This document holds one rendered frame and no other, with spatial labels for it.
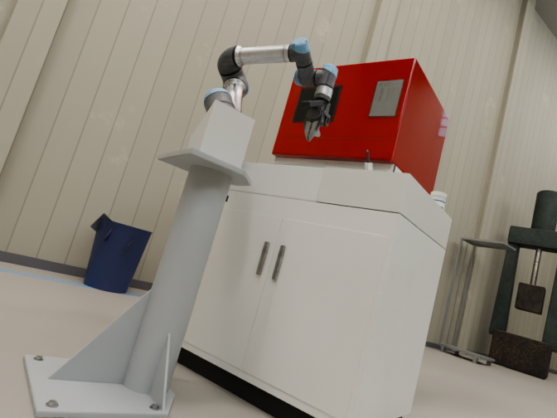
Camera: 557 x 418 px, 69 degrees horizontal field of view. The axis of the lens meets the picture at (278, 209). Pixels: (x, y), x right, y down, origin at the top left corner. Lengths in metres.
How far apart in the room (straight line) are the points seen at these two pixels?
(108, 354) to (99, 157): 2.69
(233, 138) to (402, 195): 0.64
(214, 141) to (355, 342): 0.85
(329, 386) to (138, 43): 3.55
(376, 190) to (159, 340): 0.91
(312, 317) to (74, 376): 0.80
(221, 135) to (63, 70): 2.70
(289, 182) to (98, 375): 0.99
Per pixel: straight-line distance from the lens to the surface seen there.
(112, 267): 3.52
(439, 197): 2.00
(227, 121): 1.54
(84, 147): 3.99
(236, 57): 2.03
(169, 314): 1.47
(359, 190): 1.55
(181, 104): 4.31
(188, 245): 1.45
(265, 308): 1.66
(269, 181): 1.79
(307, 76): 1.94
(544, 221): 8.66
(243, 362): 1.72
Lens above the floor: 0.52
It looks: 8 degrees up
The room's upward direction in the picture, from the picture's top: 16 degrees clockwise
